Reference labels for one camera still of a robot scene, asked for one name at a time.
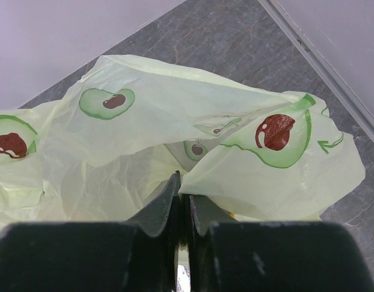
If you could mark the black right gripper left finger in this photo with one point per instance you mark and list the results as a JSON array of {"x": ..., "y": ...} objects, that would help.
[{"x": 139, "y": 254}]

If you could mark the green avocado print plastic bag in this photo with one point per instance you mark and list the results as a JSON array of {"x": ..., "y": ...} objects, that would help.
[{"x": 107, "y": 148}]

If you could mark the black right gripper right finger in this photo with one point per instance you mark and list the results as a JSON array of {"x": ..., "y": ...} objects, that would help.
[{"x": 228, "y": 255}]

